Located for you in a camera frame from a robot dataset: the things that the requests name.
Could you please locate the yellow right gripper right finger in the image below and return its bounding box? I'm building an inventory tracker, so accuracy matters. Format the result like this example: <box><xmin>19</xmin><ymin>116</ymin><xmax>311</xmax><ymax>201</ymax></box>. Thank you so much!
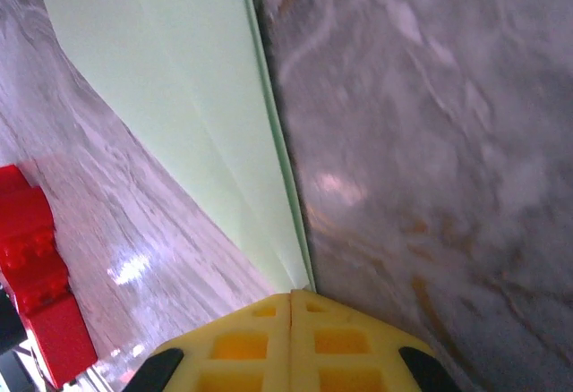
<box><xmin>290</xmin><ymin>288</ymin><xmax>462</xmax><ymax>392</ymax></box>

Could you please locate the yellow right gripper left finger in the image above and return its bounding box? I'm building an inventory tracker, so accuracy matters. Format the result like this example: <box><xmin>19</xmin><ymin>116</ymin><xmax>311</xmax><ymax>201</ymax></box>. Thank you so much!
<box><xmin>123</xmin><ymin>292</ymin><xmax>292</xmax><ymax>392</ymax></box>

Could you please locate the light green paper sheet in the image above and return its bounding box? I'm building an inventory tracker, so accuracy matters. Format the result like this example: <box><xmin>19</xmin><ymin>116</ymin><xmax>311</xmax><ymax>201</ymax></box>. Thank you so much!
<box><xmin>30</xmin><ymin>0</ymin><xmax>317</xmax><ymax>294</ymax></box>

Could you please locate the red toy brick block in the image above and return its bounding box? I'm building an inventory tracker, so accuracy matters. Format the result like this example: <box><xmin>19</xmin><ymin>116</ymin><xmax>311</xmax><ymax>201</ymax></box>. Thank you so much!
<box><xmin>0</xmin><ymin>163</ymin><xmax>98</xmax><ymax>388</ymax></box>

